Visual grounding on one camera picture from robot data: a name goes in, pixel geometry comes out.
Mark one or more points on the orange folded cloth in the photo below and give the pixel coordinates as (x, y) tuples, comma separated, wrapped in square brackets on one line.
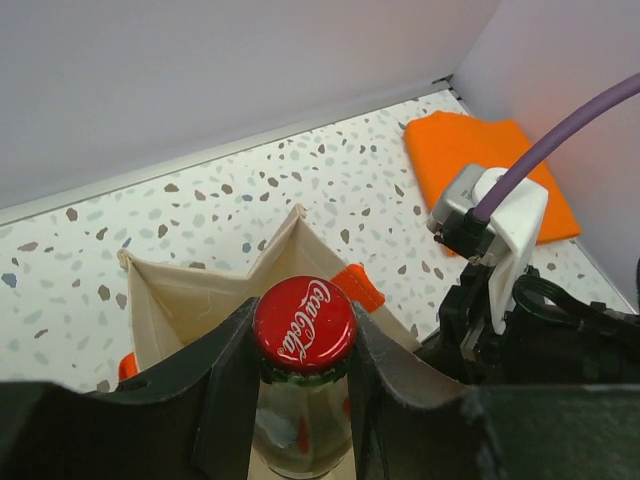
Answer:
[(441, 144)]

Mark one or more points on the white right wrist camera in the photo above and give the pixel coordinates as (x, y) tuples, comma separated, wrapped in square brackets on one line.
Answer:
[(504, 242)]

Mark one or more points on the beige canvas bag orange handles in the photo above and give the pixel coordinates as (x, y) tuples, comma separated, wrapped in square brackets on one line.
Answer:
[(171, 306)]

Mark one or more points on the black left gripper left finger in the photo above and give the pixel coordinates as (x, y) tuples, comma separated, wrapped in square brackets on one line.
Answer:
[(191, 416)]

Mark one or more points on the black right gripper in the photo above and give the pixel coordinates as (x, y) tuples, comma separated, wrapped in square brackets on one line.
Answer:
[(550, 336)]

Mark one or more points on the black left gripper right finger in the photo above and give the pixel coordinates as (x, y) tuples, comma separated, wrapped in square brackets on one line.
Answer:
[(410, 421)]

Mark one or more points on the cola bottle red cap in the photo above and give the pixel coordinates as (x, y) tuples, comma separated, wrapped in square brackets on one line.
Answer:
[(304, 329)]

